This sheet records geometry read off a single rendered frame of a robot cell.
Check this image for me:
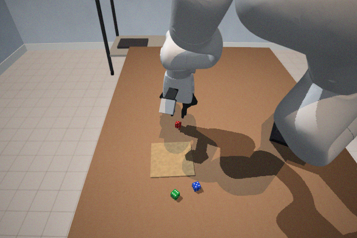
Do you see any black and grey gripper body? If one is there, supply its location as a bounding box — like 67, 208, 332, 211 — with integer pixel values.
163, 71, 194, 104

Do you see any blue die with white pips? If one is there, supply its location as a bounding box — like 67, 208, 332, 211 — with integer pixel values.
192, 181, 201, 192

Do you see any green die with white pips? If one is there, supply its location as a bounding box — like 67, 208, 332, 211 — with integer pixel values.
171, 189, 180, 200

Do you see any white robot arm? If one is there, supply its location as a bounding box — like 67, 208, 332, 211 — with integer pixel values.
160, 0, 357, 167

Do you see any beige flat mat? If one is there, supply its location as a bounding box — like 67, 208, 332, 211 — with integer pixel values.
150, 142, 195, 178

